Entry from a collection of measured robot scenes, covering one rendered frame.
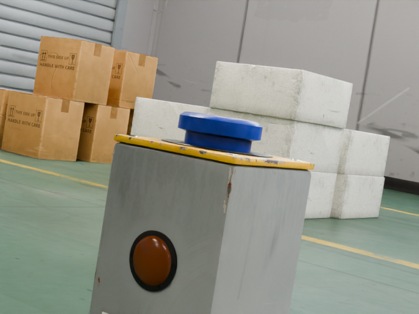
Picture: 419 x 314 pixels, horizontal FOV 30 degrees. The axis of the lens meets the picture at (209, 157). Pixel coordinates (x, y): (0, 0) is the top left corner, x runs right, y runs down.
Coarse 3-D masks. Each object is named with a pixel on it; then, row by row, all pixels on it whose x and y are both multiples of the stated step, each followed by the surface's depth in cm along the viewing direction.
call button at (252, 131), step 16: (192, 112) 36; (192, 128) 36; (208, 128) 35; (224, 128) 35; (240, 128) 35; (256, 128) 36; (192, 144) 36; (208, 144) 36; (224, 144) 36; (240, 144) 36
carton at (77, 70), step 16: (48, 48) 395; (64, 48) 389; (80, 48) 382; (96, 48) 390; (112, 48) 400; (48, 64) 395; (64, 64) 388; (80, 64) 384; (96, 64) 392; (48, 80) 394; (64, 80) 387; (80, 80) 385; (96, 80) 394; (48, 96) 394; (64, 96) 387; (80, 96) 387; (96, 96) 396
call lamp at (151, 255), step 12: (144, 240) 35; (156, 240) 34; (144, 252) 35; (156, 252) 34; (168, 252) 34; (144, 264) 35; (156, 264) 34; (168, 264) 34; (144, 276) 35; (156, 276) 34
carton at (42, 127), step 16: (16, 96) 386; (32, 96) 378; (16, 112) 385; (32, 112) 377; (48, 112) 373; (64, 112) 381; (80, 112) 389; (16, 128) 384; (32, 128) 377; (48, 128) 375; (64, 128) 382; (16, 144) 384; (32, 144) 376; (48, 144) 376; (64, 144) 384; (64, 160) 385
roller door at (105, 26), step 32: (0, 0) 576; (32, 0) 601; (64, 0) 623; (96, 0) 649; (0, 32) 582; (32, 32) 603; (64, 32) 630; (96, 32) 655; (0, 64) 584; (32, 64) 609
